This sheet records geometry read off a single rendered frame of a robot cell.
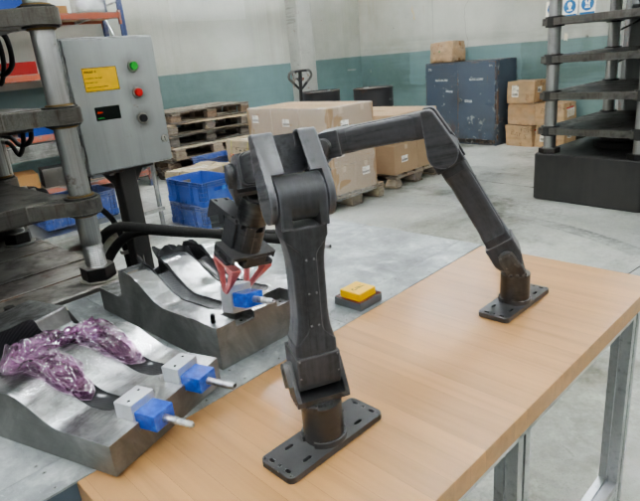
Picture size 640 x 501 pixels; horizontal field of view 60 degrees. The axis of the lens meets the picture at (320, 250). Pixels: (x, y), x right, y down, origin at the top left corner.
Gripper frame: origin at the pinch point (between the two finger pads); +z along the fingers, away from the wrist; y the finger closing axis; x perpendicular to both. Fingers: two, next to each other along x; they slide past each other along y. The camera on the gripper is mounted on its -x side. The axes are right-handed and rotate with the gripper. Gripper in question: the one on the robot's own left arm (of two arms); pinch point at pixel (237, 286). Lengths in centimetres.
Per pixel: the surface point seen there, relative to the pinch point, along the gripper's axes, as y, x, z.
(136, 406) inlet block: 27.5, 14.0, 6.5
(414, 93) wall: -713, -466, 96
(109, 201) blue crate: -140, -328, 160
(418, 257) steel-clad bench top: -64, 0, 6
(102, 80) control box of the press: -15, -95, -11
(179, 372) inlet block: 18.0, 10.6, 6.3
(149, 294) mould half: 6.8, -19.2, 12.9
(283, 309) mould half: -10.7, 4.1, 5.9
